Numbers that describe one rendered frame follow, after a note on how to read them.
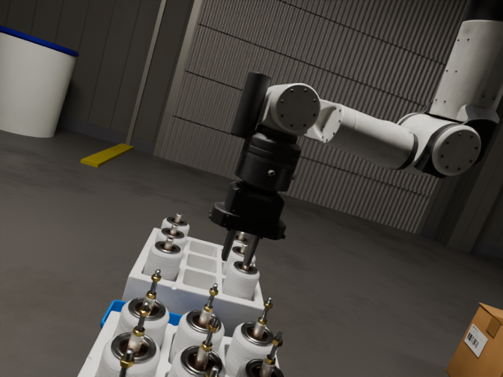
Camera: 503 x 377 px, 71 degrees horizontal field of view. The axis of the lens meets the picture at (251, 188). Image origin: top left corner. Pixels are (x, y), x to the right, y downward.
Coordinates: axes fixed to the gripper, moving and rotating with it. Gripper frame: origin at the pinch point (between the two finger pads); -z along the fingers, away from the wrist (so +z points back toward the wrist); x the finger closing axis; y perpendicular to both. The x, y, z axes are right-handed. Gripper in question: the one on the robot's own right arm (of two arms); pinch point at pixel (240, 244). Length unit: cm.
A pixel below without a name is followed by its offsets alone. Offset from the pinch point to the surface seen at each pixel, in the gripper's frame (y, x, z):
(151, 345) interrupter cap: -1.6, 9.1, -22.4
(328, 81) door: -310, -105, 77
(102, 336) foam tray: -11.2, 18.3, -29.7
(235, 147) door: -313, -34, -16
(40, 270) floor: -60, 47, -48
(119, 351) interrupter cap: 1.3, 14.0, -22.3
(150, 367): 2.6, 8.4, -23.3
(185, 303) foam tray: -35.8, 1.5, -33.9
